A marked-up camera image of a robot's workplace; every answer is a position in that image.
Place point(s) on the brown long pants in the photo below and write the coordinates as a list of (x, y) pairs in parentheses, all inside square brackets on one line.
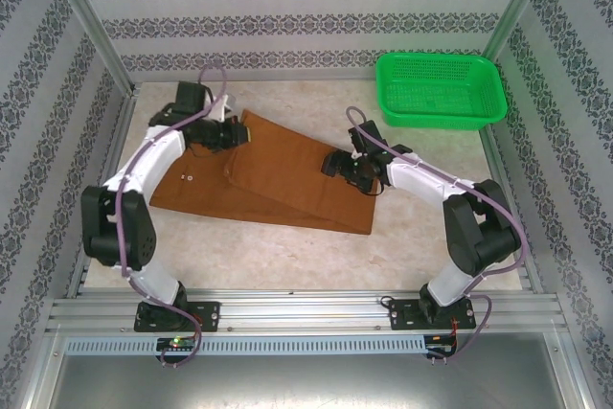
[(287, 179)]

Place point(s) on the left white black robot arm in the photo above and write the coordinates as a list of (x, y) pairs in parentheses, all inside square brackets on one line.
[(153, 160)]

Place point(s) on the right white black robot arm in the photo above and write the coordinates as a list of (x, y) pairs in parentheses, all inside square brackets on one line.
[(431, 174)]

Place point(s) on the green plastic mesh basket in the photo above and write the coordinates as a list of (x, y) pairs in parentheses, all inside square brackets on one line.
[(421, 93)]

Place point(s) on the right controller board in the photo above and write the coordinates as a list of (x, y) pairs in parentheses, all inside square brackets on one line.
[(440, 344)]

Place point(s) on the shiny metal sheet shelf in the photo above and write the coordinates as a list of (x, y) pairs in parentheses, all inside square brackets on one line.
[(306, 380)]

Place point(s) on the left controller board green light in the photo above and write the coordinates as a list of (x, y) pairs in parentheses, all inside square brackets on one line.
[(174, 344)]

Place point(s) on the aluminium rear rail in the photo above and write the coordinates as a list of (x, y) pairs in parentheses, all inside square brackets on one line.
[(263, 77)]

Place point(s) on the aluminium mounting rail beam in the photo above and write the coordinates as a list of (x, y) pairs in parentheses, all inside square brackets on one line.
[(306, 308)]

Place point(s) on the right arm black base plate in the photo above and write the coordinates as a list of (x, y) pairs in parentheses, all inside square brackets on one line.
[(402, 315)]

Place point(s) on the aluminium frame post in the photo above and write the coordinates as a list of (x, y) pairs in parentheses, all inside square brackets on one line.
[(519, 2), (81, 6)]

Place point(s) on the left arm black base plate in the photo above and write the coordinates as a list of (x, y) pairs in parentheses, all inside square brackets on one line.
[(208, 315)]

